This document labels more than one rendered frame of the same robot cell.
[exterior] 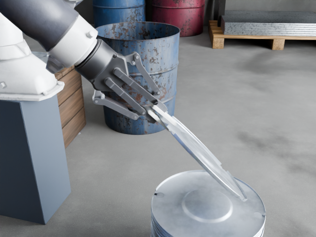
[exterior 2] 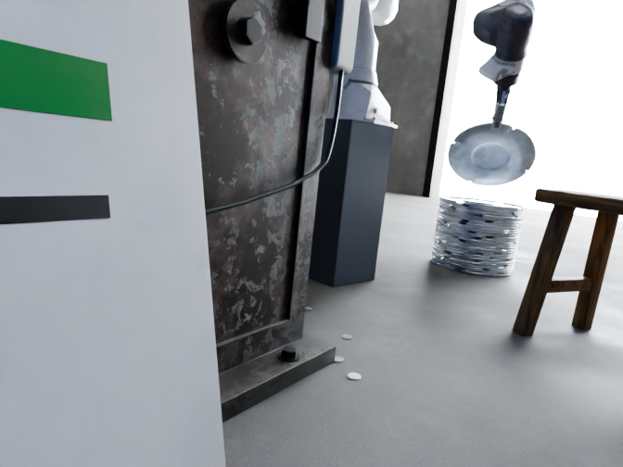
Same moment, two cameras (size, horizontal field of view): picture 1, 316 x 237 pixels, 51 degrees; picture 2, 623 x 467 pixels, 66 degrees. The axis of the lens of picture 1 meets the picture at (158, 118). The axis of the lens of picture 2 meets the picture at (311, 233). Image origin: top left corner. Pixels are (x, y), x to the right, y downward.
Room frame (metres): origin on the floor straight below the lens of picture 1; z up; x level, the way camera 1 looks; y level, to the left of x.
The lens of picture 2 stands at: (0.31, 1.68, 0.36)
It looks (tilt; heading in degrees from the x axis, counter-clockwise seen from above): 10 degrees down; 300
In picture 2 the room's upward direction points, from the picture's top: 6 degrees clockwise
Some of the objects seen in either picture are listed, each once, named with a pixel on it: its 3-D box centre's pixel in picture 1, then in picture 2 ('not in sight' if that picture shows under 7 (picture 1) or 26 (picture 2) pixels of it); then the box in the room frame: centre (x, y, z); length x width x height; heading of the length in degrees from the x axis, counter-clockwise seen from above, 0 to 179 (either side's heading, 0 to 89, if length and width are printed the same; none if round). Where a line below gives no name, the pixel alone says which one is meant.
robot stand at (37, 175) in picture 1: (26, 150); (340, 201); (0.94, 0.44, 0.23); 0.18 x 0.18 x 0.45; 75
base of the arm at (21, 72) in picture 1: (20, 66); (362, 98); (0.93, 0.40, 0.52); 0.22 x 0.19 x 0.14; 75
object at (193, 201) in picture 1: (207, 204); (480, 202); (0.66, -0.13, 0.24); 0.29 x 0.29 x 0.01
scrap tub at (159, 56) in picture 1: (138, 76); not in sight; (1.63, 0.10, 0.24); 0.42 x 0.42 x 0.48
